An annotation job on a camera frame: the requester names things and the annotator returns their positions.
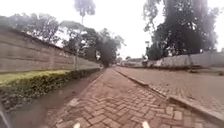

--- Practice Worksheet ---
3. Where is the grey paved road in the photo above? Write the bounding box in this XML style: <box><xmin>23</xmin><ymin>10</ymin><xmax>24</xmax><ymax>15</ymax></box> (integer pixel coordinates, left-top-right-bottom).
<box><xmin>114</xmin><ymin>66</ymin><xmax>224</xmax><ymax>116</ymax></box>

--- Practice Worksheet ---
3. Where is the concrete kerb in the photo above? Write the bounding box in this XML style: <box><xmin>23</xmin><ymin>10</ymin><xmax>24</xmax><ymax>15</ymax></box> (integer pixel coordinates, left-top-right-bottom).
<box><xmin>112</xmin><ymin>68</ymin><xmax>224</xmax><ymax>126</ymax></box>

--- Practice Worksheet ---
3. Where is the distant low building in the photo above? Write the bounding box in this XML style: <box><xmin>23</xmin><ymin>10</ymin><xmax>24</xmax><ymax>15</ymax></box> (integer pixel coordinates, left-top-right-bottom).
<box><xmin>123</xmin><ymin>57</ymin><xmax>145</xmax><ymax>67</ymax></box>

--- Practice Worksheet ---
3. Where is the pale boundary wall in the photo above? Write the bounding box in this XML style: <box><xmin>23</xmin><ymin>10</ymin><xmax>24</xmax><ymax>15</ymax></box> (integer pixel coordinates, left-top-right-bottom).
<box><xmin>146</xmin><ymin>50</ymin><xmax>224</xmax><ymax>69</ymax></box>

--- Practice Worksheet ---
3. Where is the low green hedge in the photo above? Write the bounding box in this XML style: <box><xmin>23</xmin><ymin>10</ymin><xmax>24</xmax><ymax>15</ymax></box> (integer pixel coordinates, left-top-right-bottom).
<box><xmin>0</xmin><ymin>67</ymin><xmax>102</xmax><ymax>109</ymax></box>

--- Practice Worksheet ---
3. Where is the row of trees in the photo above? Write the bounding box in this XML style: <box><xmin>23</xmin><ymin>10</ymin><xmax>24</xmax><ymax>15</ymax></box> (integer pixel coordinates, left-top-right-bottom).
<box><xmin>0</xmin><ymin>0</ymin><xmax>127</xmax><ymax>69</ymax></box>

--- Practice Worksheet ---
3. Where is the grey stone block wall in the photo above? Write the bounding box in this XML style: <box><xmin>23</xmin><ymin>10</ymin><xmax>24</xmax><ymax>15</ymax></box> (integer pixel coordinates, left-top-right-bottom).
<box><xmin>0</xmin><ymin>28</ymin><xmax>101</xmax><ymax>75</ymax></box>

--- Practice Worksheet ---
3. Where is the red brick path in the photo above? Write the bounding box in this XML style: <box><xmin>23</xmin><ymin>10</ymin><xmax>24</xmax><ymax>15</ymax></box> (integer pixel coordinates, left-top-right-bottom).
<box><xmin>49</xmin><ymin>67</ymin><xmax>224</xmax><ymax>128</ymax></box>

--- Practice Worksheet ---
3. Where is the group of tall dark trees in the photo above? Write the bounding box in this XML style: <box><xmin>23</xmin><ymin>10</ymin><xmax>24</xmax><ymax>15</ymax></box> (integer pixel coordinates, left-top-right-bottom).
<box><xmin>142</xmin><ymin>0</ymin><xmax>224</xmax><ymax>62</ymax></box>

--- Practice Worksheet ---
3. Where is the brown dirt strip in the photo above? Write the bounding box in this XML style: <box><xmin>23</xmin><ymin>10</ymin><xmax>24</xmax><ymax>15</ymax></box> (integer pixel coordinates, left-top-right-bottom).
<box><xmin>9</xmin><ymin>69</ymin><xmax>105</xmax><ymax>128</ymax></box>

